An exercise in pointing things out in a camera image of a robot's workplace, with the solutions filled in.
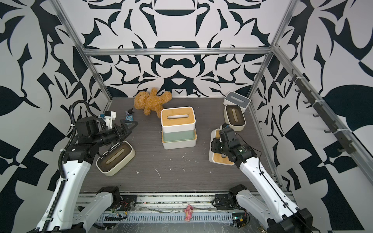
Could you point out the cream dark-lid tissue box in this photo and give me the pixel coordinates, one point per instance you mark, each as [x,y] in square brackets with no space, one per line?
[234,117]
[115,159]

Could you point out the green tissue box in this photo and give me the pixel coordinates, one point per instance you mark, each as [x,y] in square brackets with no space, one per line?
[179,136]

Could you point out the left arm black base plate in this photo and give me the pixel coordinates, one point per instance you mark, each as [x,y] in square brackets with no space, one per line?
[127,202]

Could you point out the grey lid white tissue box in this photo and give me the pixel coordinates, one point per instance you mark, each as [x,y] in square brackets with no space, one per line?
[237,99]

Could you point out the white bamboo tissue box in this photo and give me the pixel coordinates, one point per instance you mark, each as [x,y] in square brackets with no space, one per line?
[169,143]
[217,158]
[178,119]

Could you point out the blue robot toy figure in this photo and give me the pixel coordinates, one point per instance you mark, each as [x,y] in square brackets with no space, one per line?
[129,118]

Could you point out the pink toy figure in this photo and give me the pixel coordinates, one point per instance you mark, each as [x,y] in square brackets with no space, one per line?
[188,211]

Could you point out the brown teddy bear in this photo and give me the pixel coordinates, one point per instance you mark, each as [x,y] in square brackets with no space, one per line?
[151,102]

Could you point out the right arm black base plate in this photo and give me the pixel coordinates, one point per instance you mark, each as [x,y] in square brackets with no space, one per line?
[225,202]

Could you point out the grey slotted cable duct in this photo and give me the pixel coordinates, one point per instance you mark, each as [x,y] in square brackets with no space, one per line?
[142,217]

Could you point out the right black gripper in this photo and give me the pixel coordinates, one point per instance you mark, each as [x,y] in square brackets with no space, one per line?
[214,143]

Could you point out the small dark purple toy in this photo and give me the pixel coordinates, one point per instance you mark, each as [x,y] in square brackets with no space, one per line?
[129,112]

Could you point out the grey wall hook rail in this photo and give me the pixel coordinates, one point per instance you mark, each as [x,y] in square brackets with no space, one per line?
[334,126]

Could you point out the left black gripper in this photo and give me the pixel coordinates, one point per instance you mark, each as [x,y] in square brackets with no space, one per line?
[122,136]

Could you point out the small green circuit board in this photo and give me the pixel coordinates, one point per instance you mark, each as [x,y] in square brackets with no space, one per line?
[239,221]

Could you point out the aluminium frame rail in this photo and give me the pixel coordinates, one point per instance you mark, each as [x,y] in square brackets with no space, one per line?
[176,51]

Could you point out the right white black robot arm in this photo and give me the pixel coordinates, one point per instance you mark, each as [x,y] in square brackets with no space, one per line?
[277,213]

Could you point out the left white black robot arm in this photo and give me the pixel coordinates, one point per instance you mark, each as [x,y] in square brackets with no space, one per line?
[96,135]

